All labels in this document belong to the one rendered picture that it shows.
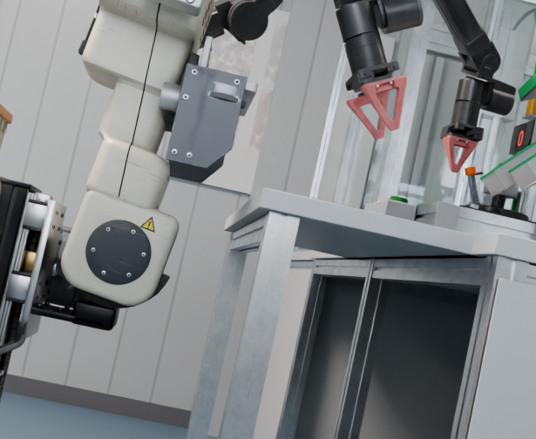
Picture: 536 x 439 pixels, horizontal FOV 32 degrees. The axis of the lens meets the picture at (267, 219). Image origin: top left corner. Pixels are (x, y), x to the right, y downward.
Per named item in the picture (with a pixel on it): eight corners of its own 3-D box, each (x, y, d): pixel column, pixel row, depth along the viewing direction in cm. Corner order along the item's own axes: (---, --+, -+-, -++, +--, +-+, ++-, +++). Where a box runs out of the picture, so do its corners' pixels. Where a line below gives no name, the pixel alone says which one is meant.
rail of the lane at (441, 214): (429, 250, 185) (439, 196, 185) (340, 253, 273) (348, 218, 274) (455, 256, 185) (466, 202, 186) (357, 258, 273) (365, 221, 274)
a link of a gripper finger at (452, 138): (461, 177, 209) (470, 136, 210) (472, 174, 202) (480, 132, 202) (432, 171, 208) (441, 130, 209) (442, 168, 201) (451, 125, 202)
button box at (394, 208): (381, 226, 199) (387, 197, 199) (359, 229, 220) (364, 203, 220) (412, 233, 200) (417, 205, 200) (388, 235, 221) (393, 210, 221)
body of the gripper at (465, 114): (467, 142, 210) (473, 110, 210) (483, 137, 200) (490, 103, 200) (440, 135, 209) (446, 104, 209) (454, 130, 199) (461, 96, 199)
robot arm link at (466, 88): (455, 76, 207) (469, 72, 201) (481, 84, 209) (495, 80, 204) (449, 105, 206) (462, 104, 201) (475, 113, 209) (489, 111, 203)
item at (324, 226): (259, 206, 133) (263, 186, 133) (223, 230, 222) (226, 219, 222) (715, 309, 139) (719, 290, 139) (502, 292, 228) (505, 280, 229)
